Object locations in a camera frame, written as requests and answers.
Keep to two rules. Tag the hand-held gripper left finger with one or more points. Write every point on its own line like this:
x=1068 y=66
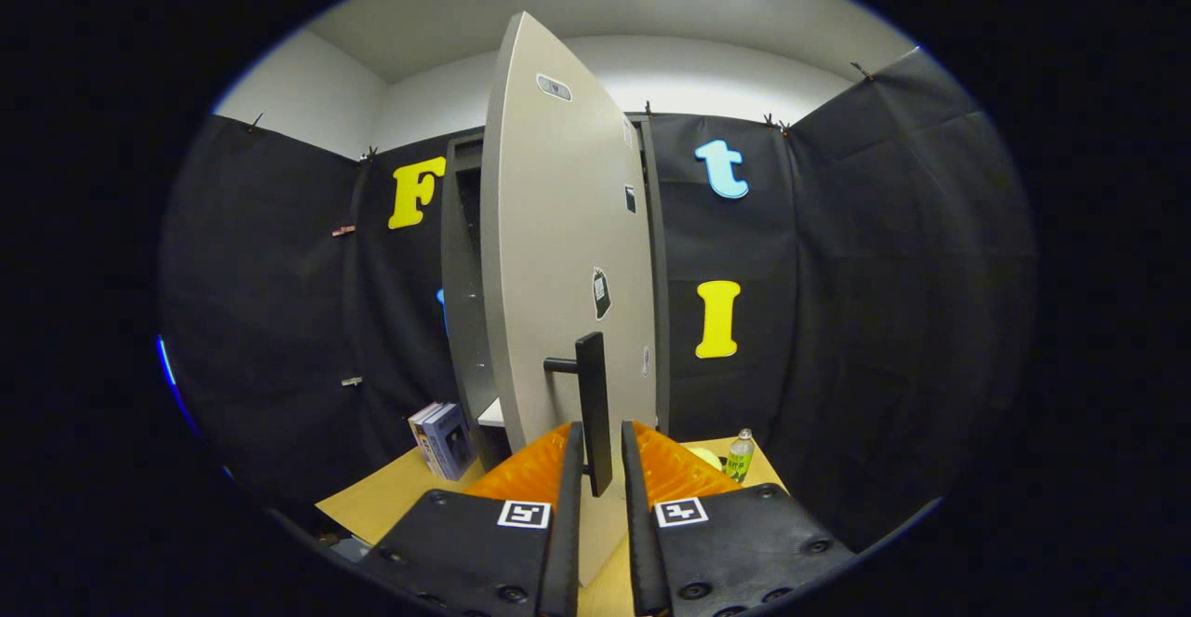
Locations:
x=465 y=552

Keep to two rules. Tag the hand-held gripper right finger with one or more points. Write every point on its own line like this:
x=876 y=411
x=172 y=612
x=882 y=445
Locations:
x=744 y=547

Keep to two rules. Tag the grey shoe cabinet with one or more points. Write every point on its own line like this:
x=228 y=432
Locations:
x=461 y=273

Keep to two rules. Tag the beige shoe cabinet door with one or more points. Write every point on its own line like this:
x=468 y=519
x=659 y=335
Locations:
x=549 y=226

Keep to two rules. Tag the green drink bottle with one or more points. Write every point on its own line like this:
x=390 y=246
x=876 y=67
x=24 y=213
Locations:
x=740 y=459

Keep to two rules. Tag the yellow pineapple toy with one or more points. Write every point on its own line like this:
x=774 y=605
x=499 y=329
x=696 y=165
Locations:
x=707 y=457

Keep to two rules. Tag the blue book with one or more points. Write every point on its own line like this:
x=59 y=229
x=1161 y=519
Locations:
x=451 y=440

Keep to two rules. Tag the white book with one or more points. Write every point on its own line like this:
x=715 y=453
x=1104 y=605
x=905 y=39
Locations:
x=419 y=431

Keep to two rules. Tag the black backdrop cloth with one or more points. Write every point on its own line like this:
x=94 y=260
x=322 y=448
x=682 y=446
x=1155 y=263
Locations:
x=884 y=273

